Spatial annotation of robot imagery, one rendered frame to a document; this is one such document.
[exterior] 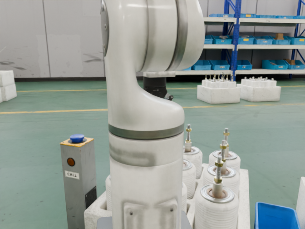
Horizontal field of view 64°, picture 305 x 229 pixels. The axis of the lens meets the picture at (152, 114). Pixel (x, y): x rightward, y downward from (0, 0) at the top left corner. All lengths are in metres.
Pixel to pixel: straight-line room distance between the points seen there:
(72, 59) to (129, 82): 5.64
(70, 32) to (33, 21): 0.76
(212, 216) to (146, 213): 0.30
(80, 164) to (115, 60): 0.52
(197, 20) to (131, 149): 0.15
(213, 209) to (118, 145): 0.34
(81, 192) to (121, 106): 0.55
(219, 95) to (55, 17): 4.12
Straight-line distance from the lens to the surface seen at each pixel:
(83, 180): 0.75
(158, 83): 0.77
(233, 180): 0.68
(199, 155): 0.81
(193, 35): 0.26
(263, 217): 0.88
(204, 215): 0.59
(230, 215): 0.59
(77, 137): 0.73
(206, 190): 0.61
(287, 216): 0.88
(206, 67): 5.41
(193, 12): 0.26
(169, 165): 0.28
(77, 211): 0.82
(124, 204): 0.30
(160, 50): 0.25
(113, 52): 0.25
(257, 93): 3.29
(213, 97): 2.98
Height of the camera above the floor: 0.56
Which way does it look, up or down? 14 degrees down
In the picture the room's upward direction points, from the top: straight up
